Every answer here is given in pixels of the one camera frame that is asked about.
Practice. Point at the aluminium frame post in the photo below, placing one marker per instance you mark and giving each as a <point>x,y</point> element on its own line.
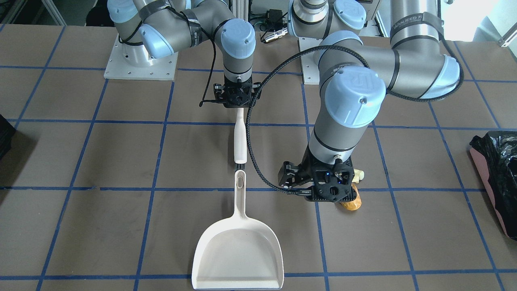
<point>240,9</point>

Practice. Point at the black bin at edge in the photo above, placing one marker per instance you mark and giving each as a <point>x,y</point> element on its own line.
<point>7,132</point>

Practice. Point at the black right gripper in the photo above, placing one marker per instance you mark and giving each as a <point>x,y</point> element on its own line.
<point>218,92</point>

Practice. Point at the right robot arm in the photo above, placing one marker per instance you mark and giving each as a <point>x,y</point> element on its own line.
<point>152,32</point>

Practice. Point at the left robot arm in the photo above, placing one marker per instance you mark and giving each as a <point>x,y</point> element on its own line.
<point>354,79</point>

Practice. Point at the black bagged trash bin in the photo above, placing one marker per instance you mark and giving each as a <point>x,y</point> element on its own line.
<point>495,155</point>

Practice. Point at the pale yellow peel scrap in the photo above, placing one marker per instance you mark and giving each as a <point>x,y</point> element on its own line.
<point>358,176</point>

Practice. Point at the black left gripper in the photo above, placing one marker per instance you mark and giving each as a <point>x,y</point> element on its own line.
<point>290,174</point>

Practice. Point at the black power adapter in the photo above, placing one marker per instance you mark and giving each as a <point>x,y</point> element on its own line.
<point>272,20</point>

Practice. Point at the metal connector plug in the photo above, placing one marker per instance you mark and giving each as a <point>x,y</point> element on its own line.
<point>273,36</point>

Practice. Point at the brown potato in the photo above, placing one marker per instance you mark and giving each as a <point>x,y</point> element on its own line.
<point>356,203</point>

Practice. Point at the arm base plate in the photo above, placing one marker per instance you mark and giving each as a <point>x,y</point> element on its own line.
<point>308,64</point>
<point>134,63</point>

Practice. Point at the white hand brush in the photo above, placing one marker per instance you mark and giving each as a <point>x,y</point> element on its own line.
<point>240,141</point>

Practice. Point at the white plastic dustpan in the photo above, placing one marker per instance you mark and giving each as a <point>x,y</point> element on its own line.
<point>238,253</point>

